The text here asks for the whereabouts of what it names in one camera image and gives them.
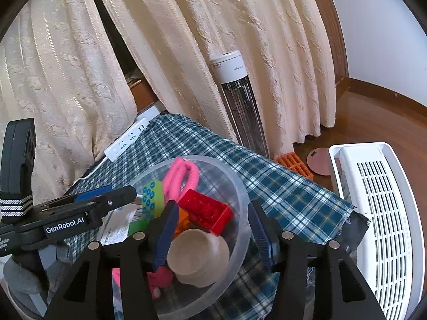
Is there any white medicine box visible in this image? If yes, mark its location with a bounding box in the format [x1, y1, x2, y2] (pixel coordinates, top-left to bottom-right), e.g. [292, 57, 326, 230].
[96, 204, 140, 246]

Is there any green blue-dotted block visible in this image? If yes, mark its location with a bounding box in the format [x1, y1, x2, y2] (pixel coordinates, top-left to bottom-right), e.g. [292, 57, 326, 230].
[142, 180, 164, 221]

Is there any orange toy brick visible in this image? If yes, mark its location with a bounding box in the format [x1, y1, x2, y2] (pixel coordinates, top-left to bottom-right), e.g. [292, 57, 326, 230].
[173, 208, 191, 238]

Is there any red toy brick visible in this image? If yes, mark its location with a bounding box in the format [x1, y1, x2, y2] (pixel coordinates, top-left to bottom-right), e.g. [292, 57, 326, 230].
[178, 189, 234, 236]

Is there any white plastic cap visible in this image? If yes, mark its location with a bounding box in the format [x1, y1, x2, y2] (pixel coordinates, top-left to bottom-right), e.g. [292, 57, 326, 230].
[167, 229, 230, 288]

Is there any green pink brick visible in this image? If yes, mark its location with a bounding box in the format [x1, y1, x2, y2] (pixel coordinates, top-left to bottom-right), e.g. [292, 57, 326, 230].
[127, 219, 148, 236]

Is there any short pink foam roller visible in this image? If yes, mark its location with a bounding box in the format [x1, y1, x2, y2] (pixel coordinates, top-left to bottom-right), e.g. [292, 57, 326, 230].
[162, 158, 200, 202]

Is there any long pink foam roller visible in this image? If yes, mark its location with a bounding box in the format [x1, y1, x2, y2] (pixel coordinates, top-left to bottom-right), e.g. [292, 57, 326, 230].
[112, 266, 175, 301]

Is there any grey gloved hand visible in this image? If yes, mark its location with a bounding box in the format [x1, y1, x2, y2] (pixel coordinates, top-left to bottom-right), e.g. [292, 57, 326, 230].
[3, 241, 72, 319]

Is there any white power strip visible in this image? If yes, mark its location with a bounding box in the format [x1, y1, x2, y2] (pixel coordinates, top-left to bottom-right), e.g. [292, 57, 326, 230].
[105, 118, 149, 162]

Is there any blue plaid tablecloth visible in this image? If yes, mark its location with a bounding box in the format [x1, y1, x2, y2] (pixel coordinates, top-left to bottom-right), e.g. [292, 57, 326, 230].
[68, 113, 368, 319]

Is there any clear plastic bowl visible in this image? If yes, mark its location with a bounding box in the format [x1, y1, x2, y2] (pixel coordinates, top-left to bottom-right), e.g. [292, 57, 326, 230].
[111, 154, 252, 320]

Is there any white slatted appliance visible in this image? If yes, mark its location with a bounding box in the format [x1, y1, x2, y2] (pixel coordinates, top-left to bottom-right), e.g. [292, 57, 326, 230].
[329, 142, 426, 319]

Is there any cream patterned curtain left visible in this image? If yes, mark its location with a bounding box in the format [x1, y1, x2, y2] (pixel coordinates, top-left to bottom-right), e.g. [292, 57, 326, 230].
[1, 0, 137, 204]

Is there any round pink scale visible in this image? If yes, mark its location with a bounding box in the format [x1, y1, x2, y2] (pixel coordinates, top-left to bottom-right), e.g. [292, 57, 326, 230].
[307, 147, 331, 176]

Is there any orange foot massager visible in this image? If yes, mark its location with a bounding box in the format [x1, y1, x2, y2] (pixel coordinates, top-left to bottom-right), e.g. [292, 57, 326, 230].
[274, 152, 314, 180]

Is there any white tower heater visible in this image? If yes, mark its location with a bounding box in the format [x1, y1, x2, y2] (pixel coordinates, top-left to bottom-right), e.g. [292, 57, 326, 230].
[210, 50, 268, 158]

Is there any cream curtain right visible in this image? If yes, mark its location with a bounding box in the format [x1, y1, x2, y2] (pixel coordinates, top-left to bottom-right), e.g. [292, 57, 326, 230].
[102, 0, 336, 158]

